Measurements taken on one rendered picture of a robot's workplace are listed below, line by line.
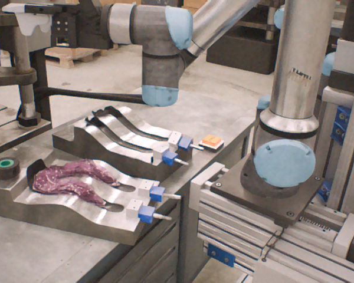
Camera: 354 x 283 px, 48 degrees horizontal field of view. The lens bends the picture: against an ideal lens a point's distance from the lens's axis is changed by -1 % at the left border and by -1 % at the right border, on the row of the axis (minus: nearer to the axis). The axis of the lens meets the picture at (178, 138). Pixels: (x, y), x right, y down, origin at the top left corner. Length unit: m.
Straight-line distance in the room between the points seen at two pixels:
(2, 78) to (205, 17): 1.13
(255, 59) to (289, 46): 4.61
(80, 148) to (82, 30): 0.82
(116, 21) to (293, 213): 0.57
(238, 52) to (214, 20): 4.56
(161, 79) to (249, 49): 4.60
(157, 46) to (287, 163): 0.33
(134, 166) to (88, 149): 0.21
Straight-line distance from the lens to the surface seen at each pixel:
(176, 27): 0.76
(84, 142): 1.55
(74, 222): 1.22
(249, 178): 1.01
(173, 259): 1.78
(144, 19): 0.77
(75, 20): 0.81
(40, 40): 2.05
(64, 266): 1.15
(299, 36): 0.74
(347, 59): 1.12
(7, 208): 1.33
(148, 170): 1.40
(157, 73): 0.79
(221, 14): 0.87
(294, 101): 0.78
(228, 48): 5.48
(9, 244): 1.25
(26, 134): 1.89
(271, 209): 0.97
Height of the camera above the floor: 1.60
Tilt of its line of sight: 27 degrees down
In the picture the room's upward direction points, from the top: 3 degrees clockwise
